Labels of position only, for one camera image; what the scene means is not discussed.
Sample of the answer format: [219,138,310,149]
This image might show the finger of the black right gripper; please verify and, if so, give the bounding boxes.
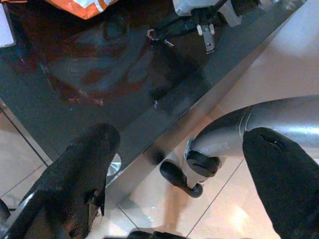
[159,21,200,38]
[152,15,199,34]

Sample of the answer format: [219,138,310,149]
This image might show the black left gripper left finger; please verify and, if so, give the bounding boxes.
[0,122,121,239]

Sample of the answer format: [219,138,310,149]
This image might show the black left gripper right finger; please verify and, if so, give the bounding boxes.
[242,126,319,239]

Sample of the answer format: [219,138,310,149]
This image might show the silver metal clip white tabs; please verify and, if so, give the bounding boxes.
[196,23,216,55]

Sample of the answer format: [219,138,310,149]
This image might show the silver round disc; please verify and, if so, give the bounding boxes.
[106,153,122,177]

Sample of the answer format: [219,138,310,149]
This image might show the orange white printed bag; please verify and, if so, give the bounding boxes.
[46,0,121,20]

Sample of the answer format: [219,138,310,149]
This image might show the black glossy table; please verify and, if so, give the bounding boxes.
[0,0,308,207]

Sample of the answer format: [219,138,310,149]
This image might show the black robot foot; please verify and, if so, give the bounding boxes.
[159,160,203,199]

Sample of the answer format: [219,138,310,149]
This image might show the white paper sheet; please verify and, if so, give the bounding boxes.
[0,2,16,48]

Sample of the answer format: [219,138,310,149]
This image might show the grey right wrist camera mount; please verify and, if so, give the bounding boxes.
[172,0,250,28]

